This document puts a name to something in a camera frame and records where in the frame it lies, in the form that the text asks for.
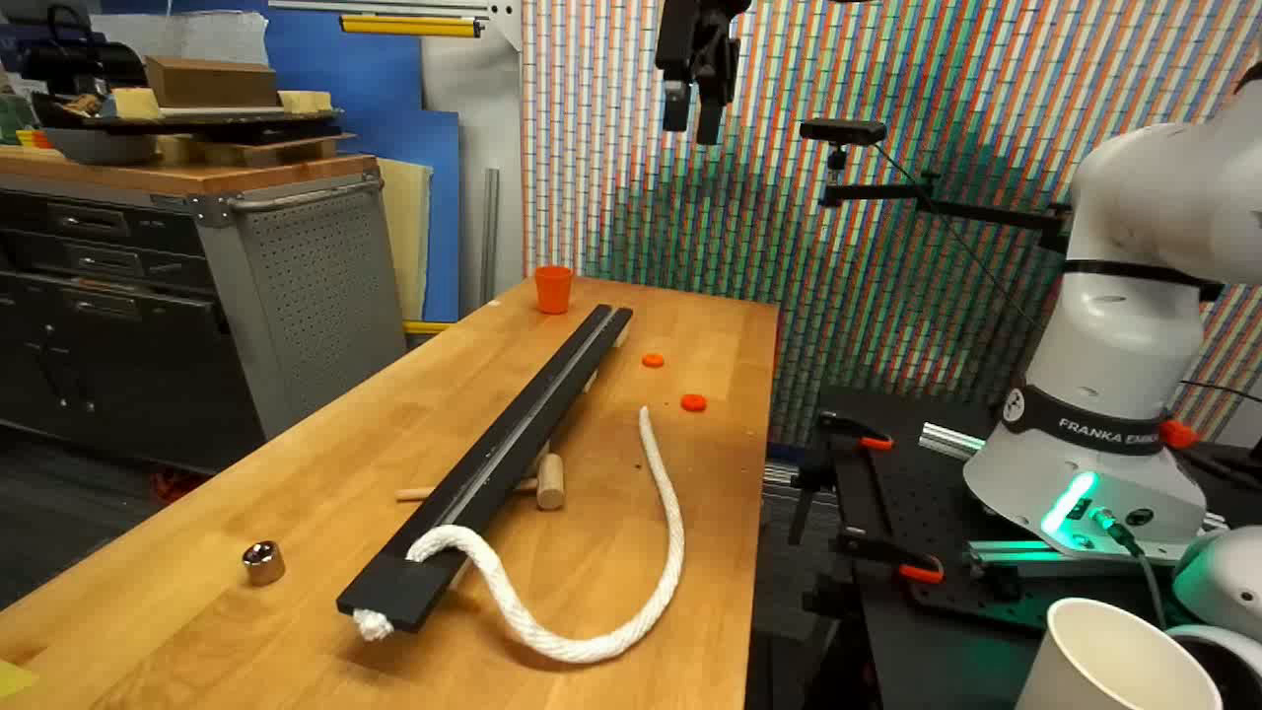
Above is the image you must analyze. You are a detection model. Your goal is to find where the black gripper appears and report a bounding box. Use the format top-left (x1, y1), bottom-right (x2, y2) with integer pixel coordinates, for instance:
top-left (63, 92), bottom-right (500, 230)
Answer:
top-left (655, 0), bottom-right (758, 150)

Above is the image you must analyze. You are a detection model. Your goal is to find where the white braided rope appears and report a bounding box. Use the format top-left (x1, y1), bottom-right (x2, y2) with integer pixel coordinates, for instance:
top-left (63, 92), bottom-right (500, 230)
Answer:
top-left (350, 402), bottom-right (692, 672)

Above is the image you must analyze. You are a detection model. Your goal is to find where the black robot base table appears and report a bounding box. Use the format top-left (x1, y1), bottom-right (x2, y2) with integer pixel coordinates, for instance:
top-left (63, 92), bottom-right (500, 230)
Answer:
top-left (785, 384), bottom-right (1262, 710)

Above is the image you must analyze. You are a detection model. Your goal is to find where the blue panel board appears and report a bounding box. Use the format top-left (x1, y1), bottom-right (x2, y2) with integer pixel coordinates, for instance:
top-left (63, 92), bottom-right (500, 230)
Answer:
top-left (96, 0), bottom-right (466, 328)

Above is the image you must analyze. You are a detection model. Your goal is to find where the long black grooved board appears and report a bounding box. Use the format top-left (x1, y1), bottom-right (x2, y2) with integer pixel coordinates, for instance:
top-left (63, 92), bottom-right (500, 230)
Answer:
top-left (330, 300), bottom-right (639, 636)

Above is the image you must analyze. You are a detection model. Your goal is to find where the colourful patterned backdrop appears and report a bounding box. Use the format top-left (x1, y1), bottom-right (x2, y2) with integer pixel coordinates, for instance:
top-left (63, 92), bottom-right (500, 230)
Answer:
top-left (517, 0), bottom-right (1262, 449)

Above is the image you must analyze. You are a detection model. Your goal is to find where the orange plastic cup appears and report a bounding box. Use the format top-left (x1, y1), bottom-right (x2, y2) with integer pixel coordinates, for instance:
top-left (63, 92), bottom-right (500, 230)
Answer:
top-left (530, 265), bottom-right (580, 319)

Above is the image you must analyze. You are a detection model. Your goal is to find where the yellow metal bar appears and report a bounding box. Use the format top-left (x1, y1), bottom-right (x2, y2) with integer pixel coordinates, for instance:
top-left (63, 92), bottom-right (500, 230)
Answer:
top-left (334, 10), bottom-right (485, 44)

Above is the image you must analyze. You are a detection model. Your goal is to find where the beige leaning panel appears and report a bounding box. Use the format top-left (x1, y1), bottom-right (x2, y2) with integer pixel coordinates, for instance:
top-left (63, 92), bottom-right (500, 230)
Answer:
top-left (374, 154), bottom-right (438, 330)

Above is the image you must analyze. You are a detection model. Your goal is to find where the beige foam block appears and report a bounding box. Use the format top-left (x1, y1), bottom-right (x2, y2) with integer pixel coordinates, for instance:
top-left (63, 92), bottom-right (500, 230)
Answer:
top-left (282, 85), bottom-right (334, 123)
top-left (106, 81), bottom-right (159, 125)

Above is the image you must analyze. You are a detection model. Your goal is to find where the small wooden support piece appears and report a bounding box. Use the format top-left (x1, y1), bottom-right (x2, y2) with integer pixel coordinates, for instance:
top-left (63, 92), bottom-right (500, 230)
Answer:
top-left (391, 444), bottom-right (571, 518)

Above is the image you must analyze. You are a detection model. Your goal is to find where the grey perforated metal cabinet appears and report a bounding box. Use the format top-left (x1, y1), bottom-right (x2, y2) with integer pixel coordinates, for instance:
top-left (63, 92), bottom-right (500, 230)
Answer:
top-left (0, 154), bottom-right (410, 480)

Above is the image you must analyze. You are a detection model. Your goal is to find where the brown wooden box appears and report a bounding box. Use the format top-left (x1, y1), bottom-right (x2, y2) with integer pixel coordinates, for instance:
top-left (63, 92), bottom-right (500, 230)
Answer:
top-left (141, 51), bottom-right (288, 113)

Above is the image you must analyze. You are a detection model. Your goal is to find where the flat black tray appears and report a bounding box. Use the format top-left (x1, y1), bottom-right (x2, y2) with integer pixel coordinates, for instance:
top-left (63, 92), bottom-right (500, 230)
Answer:
top-left (49, 106), bottom-right (354, 168)

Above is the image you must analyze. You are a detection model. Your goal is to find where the small silver metal cylinder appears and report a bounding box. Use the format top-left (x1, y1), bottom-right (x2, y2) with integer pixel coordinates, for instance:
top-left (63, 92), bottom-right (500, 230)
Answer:
top-left (237, 535), bottom-right (288, 588)

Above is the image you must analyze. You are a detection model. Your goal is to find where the white paper cup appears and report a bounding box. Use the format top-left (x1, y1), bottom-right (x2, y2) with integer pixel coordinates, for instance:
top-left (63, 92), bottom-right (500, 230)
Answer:
top-left (1014, 595), bottom-right (1227, 710)

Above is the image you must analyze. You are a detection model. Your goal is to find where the white rounded housing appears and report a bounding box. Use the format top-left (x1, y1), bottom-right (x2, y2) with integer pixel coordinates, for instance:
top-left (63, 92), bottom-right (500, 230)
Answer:
top-left (1170, 524), bottom-right (1262, 643)

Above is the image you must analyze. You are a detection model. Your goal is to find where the yellow tape piece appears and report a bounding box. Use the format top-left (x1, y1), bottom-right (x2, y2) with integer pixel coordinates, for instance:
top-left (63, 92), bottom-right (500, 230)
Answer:
top-left (0, 660), bottom-right (42, 701)

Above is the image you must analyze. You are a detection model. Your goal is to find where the black camera on stand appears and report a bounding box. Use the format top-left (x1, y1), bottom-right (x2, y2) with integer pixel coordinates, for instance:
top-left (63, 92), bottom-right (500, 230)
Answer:
top-left (797, 118), bottom-right (890, 150)

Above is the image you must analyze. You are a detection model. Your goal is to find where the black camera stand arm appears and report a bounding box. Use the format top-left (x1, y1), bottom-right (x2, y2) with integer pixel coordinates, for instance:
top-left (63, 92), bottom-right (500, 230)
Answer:
top-left (815, 143), bottom-right (1077, 257)

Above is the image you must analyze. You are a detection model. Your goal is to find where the orange handled black clamp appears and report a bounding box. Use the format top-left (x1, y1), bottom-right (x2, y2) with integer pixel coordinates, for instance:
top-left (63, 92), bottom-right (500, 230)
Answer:
top-left (1156, 411), bottom-right (1203, 457)
top-left (811, 411), bottom-right (900, 461)
top-left (839, 530), bottom-right (949, 590)

